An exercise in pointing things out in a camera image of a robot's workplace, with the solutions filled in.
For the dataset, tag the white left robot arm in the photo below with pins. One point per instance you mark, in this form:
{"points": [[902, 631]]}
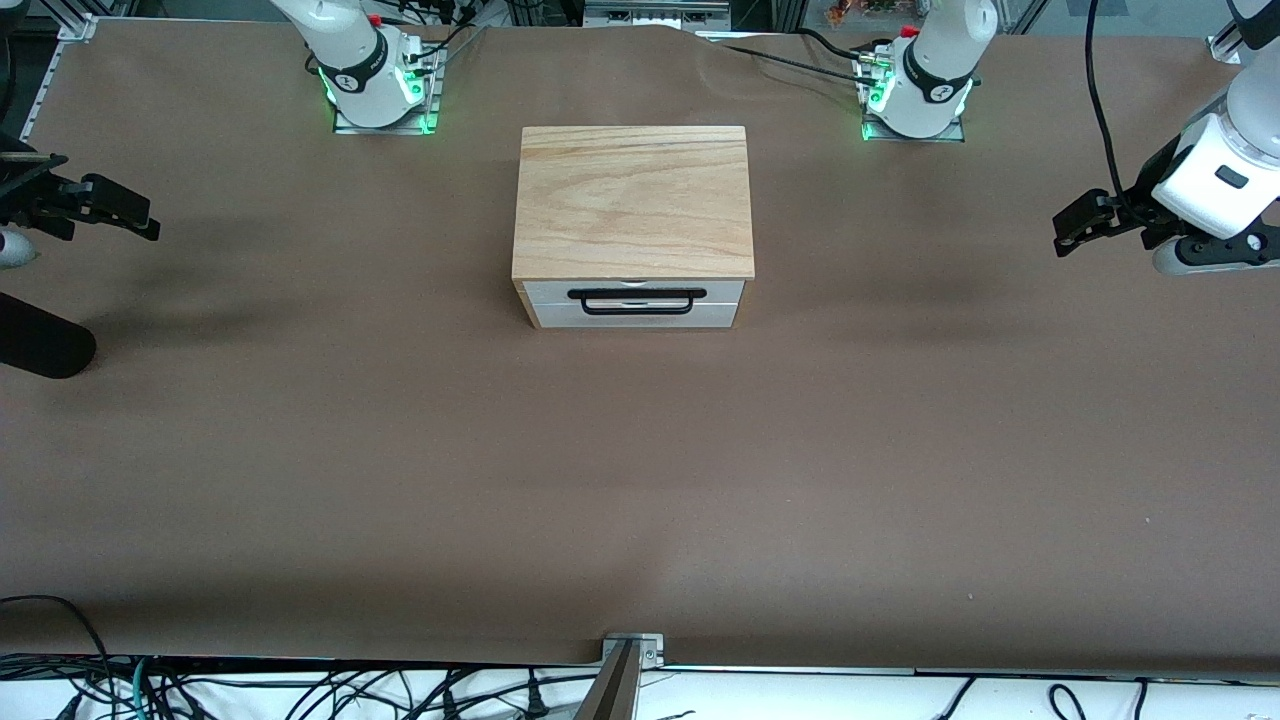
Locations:
{"points": [[1220, 160]]}

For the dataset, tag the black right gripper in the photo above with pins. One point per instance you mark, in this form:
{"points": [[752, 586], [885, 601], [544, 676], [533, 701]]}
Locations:
{"points": [[28, 195]]}

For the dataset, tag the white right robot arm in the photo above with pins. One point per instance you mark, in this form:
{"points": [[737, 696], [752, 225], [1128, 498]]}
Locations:
{"points": [[355, 60]]}

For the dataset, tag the brown paper table cover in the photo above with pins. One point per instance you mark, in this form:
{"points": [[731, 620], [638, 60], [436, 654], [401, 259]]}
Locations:
{"points": [[640, 480]]}

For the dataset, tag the dark metal mount bar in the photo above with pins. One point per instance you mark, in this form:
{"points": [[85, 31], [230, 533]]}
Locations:
{"points": [[610, 690]]}

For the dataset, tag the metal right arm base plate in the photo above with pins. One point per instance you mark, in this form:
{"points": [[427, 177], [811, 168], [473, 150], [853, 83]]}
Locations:
{"points": [[432, 95]]}

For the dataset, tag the aluminium frame rail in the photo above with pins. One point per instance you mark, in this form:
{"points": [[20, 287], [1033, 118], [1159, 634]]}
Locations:
{"points": [[55, 80], [1225, 48]]}

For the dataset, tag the light wooden drawer cabinet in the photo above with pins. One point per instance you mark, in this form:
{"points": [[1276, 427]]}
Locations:
{"points": [[630, 200]]}

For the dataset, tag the small metal clamp bracket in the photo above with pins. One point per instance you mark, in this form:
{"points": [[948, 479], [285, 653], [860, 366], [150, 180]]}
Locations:
{"points": [[650, 645]]}

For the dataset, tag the black padded cylinder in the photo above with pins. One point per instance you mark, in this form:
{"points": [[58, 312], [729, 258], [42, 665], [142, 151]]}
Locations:
{"points": [[35, 340]]}

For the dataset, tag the plain white drawer front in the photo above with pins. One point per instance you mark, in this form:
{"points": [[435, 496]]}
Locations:
{"points": [[550, 316]]}

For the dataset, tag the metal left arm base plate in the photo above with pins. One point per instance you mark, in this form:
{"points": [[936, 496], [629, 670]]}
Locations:
{"points": [[955, 130]]}

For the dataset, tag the orange background clutter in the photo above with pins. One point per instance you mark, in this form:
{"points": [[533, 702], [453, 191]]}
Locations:
{"points": [[860, 12]]}

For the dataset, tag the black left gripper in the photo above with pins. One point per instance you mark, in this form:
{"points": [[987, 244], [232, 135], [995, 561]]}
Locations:
{"points": [[1136, 203]]}

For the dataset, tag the grey electronics box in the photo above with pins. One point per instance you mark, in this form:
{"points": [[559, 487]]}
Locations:
{"points": [[655, 12]]}

